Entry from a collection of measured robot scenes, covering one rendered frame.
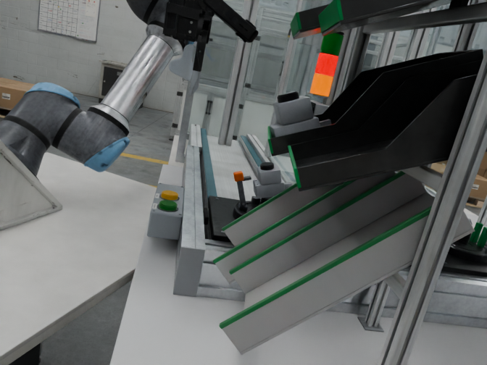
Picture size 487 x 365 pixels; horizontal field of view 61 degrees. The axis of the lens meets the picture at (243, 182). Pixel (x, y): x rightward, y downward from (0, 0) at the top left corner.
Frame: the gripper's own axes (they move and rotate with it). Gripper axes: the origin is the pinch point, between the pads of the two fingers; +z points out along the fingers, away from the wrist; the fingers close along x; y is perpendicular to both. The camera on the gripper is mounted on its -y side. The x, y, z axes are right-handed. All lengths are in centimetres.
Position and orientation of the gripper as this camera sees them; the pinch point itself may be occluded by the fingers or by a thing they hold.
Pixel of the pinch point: (195, 89)
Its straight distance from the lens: 81.8
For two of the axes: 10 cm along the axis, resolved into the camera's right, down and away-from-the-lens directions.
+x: 1.2, 3.0, -9.5
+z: -2.0, 9.4, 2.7
